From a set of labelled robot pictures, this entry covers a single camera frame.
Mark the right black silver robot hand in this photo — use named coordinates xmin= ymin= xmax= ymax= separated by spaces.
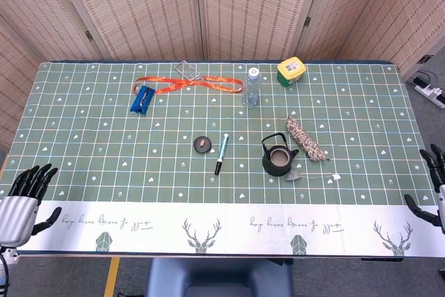
xmin=405 ymin=143 xmax=445 ymax=234

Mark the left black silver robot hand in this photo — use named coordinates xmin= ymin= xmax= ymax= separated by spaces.
xmin=0 ymin=163 xmax=63 ymax=248

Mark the grey tea bag with string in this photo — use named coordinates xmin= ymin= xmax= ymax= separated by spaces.
xmin=284 ymin=163 xmax=341 ymax=183

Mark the black cast iron teapot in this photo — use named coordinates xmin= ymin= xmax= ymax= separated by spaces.
xmin=261 ymin=132 xmax=300 ymax=177

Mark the small black round disc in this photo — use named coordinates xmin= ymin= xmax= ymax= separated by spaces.
xmin=193 ymin=136 xmax=213 ymax=154

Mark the white power strip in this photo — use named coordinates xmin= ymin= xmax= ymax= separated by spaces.
xmin=413 ymin=77 xmax=445 ymax=109

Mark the green grid tablecloth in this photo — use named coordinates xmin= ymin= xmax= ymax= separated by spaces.
xmin=0 ymin=61 xmax=445 ymax=256

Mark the green tub with yellow lid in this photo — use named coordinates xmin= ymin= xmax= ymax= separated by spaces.
xmin=276 ymin=56 xmax=307 ymax=88

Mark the blue padded chair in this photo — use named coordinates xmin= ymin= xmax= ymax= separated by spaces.
xmin=145 ymin=257 xmax=295 ymax=297

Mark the clear plastic water bottle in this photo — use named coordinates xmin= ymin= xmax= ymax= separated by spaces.
xmin=241 ymin=67 xmax=261 ymax=108

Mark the clear plastic badge holder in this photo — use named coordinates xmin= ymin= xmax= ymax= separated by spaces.
xmin=173 ymin=61 xmax=200 ymax=81

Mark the woven bamboo folding screen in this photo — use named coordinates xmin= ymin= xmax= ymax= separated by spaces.
xmin=0 ymin=0 xmax=445 ymax=152

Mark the braided beige rope bundle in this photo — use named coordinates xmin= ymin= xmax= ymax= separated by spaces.
xmin=284 ymin=115 xmax=330 ymax=162

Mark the orange lanyard strap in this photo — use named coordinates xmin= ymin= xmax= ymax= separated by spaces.
xmin=133 ymin=74 xmax=244 ymax=95

